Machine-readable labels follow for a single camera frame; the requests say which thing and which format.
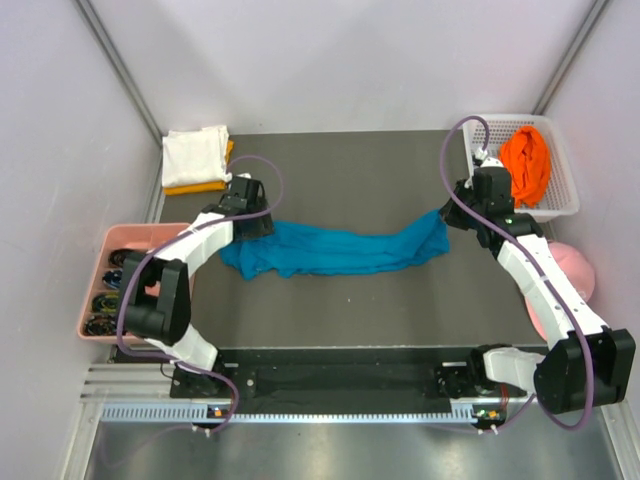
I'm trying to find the blue t shirt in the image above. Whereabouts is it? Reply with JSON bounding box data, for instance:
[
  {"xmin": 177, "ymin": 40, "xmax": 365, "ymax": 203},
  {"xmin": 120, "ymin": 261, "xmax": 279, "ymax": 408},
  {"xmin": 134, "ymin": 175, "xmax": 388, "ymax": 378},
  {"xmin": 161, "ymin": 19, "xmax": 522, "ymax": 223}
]
[{"xmin": 220, "ymin": 211, "xmax": 450, "ymax": 281}]

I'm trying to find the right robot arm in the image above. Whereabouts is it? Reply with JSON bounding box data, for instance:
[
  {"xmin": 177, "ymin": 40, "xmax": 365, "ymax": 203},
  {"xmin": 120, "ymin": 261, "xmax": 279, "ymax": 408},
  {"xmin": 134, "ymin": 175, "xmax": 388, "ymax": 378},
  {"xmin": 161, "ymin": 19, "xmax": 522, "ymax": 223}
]
[{"xmin": 440, "ymin": 159, "xmax": 636, "ymax": 414}]

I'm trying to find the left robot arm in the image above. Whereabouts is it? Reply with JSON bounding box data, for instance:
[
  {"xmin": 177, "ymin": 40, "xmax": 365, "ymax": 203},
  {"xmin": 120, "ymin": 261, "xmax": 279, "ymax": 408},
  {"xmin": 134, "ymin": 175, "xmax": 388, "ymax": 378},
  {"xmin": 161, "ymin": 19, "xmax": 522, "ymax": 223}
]
[{"xmin": 116, "ymin": 174, "xmax": 275, "ymax": 398}]

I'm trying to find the yellow folded t shirt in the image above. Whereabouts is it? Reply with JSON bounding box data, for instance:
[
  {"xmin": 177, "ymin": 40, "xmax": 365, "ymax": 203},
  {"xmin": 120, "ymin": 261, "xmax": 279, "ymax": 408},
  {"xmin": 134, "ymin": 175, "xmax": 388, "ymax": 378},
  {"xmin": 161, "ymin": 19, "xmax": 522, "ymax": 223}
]
[{"xmin": 162, "ymin": 140, "xmax": 234, "ymax": 196}]

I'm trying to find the orange crumpled t shirt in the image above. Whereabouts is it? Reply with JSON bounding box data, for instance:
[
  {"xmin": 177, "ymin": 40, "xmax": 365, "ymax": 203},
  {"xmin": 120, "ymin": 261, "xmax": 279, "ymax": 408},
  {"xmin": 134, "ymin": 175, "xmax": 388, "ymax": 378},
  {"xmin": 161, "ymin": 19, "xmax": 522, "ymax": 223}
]
[{"xmin": 499, "ymin": 125, "xmax": 552, "ymax": 208}]

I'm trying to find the white folded t shirt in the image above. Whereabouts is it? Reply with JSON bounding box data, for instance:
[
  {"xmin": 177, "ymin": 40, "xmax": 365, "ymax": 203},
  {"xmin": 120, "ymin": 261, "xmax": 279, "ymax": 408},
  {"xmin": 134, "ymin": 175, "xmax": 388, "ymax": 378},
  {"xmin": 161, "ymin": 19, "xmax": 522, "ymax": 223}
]
[{"xmin": 162, "ymin": 125, "xmax": 231, "ymax": 188}]

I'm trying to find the white perforated plastic basket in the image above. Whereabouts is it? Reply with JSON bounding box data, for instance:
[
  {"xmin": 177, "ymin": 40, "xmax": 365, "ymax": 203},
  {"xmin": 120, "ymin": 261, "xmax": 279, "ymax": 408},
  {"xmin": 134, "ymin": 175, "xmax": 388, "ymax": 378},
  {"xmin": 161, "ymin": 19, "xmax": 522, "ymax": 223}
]
[{"xmin": 482, "ymin": 114, "xmax": 580, "ymax": 223}]

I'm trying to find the pink cap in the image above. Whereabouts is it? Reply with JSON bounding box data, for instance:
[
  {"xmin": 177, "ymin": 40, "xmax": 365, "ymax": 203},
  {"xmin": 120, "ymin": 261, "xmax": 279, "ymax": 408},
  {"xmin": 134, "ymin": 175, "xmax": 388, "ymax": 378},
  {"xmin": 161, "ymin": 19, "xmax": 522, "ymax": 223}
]
[{"xmin": 521, "ymin": 242, "xmax": 596, "ymax": 341}]

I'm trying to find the pink compartment tray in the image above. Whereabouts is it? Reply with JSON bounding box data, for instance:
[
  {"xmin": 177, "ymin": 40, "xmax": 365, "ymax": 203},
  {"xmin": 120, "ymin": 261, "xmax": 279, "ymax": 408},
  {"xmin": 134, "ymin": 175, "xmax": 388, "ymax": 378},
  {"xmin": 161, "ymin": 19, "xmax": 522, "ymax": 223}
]
[{"xmin": 76, "ymin": 223, "xmax": 189, "ymax": 345}]

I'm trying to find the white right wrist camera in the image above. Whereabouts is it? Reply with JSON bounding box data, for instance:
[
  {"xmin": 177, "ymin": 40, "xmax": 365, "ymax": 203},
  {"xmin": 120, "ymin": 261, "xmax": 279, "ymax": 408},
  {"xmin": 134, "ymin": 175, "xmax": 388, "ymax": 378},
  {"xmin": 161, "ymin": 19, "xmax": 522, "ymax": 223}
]
[{"xmin": 472, "ymin": 147, "xmax": 504, "ymax": 169}]

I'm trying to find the green black coiled cable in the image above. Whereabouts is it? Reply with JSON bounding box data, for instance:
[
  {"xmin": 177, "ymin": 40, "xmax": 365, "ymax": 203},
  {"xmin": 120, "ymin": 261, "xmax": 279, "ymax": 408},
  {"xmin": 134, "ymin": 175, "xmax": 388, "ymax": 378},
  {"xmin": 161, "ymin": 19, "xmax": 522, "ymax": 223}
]
[{"xmin": 90, "ymin": 292, "xmax": 121, "ymax": 313}]

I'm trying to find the multicolour coiled cable bottom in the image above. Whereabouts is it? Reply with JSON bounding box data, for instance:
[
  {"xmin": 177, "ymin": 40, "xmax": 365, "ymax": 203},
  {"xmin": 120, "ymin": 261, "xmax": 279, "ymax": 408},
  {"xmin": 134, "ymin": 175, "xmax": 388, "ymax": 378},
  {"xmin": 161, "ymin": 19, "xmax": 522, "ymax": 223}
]
[{"xmin": 82, "ymin": 314, "xmax": 119, "ymax": 337}]

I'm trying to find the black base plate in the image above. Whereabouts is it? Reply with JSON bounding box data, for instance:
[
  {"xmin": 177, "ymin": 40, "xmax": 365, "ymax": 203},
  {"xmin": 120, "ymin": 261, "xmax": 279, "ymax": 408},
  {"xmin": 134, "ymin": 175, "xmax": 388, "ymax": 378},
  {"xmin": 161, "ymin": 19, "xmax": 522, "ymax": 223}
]
[{"xmin": 169, "ymin": 344, "xmax": 536, "ymax": 415}]

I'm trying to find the grey slotted cable duct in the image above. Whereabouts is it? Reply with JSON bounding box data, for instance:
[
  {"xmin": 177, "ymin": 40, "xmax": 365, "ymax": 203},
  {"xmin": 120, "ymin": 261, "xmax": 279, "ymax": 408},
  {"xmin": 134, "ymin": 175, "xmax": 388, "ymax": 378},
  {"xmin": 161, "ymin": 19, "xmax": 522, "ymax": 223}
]
[{"xmin": 101, "ymin": 403, "xmax": 506, "ymax": 425}]

